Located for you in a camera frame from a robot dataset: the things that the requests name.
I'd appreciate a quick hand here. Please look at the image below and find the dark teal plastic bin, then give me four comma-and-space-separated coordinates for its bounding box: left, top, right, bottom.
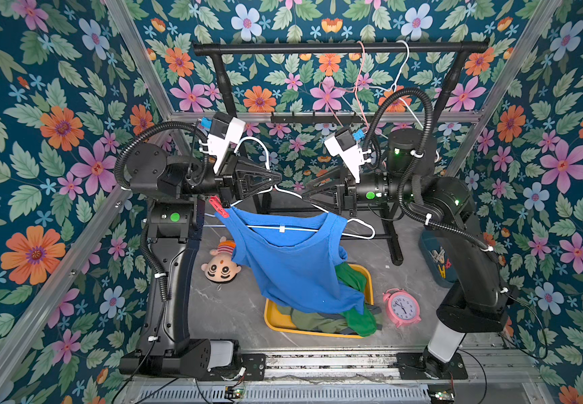
419, 230, 458, 289

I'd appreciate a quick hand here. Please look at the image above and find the pink wire hanger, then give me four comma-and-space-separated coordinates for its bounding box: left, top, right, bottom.
340, 40, 370, 130

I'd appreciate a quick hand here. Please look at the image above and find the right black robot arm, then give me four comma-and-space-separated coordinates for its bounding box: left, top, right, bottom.
302, 88, 517, 380

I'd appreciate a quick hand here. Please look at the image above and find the pink alarm clock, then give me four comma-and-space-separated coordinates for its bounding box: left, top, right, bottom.
382, 289, 421, 328

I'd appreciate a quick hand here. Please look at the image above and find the olive green tank top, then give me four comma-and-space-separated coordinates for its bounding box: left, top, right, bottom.
275, 302, 386, 334

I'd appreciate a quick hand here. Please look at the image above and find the plush doll toy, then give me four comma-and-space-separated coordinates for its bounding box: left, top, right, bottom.
201, 237, 242, 284

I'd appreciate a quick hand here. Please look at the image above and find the beige clothespin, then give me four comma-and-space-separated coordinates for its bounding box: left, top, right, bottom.
431, 248, 446, 264

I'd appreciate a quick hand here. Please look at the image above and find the yellow clothespin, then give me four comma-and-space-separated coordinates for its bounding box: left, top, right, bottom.
437, 264, 449, 282

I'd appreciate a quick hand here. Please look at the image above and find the pink clothespin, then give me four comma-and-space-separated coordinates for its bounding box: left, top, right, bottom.
208, 195, 230, 219

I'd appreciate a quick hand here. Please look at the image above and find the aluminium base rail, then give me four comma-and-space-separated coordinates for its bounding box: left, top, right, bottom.
244, 345, 542, 384

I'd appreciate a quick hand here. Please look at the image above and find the black clothes rack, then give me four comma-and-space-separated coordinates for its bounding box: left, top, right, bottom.
193, 41, 489, 266

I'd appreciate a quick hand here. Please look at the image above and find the white wire hanger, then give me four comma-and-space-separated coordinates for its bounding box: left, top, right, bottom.
371, 39, 441, 163

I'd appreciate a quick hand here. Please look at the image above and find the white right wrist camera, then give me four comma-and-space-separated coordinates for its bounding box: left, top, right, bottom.
323, 128, 365, 183

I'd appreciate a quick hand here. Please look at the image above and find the blue tank top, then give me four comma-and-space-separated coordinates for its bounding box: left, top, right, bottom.
215, 208, 348, 314

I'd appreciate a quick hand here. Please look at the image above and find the yellow plastic tray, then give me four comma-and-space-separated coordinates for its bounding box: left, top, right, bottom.
264, 264, 376, 339

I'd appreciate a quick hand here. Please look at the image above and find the white ventilation grille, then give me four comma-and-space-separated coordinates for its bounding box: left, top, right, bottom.
135, 384, 431, 403

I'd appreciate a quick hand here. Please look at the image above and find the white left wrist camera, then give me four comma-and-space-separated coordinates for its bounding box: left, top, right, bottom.
200, 112, 246, 174

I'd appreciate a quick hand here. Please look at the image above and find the light blue wire hanger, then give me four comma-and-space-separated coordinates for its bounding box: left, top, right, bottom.
232, 136, 377, 241

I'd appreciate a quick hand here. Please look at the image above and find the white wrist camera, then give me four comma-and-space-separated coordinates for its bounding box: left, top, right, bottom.
200, 112, 246, 174
323, 128, 365, 183

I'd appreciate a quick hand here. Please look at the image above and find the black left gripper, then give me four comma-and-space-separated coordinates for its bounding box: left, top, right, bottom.
172, 159, 272, 218

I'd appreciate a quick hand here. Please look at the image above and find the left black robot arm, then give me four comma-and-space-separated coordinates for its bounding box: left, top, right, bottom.
114, 113, 281, 380

